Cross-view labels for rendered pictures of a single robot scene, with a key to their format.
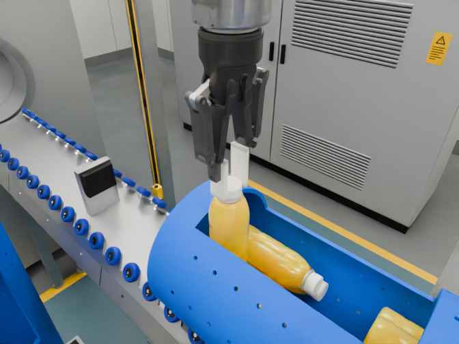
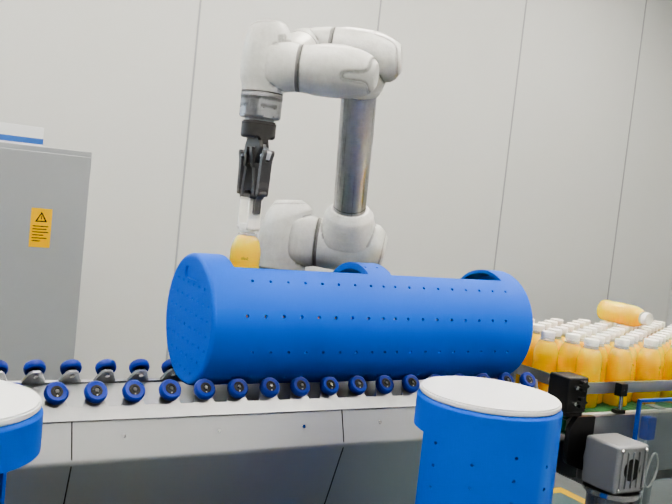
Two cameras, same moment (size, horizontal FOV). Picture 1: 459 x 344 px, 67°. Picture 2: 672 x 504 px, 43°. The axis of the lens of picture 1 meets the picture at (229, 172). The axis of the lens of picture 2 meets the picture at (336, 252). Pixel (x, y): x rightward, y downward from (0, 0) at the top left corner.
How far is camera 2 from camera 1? 176 cm
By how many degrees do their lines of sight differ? 74
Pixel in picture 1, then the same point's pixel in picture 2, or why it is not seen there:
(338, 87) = not seen: outside the picture
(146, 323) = (170, 438)
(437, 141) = (68, 346)
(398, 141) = (17, 365)
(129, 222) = not seen: hidden behind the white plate
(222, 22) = (277, 115)
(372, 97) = not seen: outside the picture
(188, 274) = (255, 292)
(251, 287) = (294, 277)
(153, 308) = (177, 409)
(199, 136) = (265, 176)
